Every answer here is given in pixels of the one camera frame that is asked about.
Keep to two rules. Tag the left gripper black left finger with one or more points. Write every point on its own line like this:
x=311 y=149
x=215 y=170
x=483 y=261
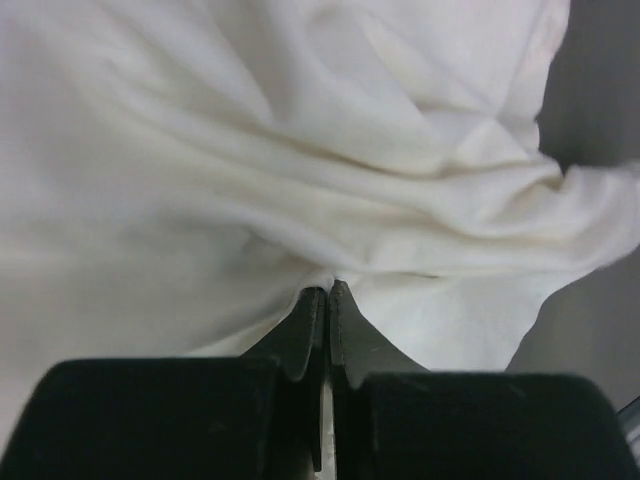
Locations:
x=254 y=416

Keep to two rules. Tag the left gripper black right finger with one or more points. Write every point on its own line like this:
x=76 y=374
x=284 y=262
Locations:
x=393 y=419

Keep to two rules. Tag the white t shirt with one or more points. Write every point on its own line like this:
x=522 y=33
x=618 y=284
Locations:
x=173 y=173

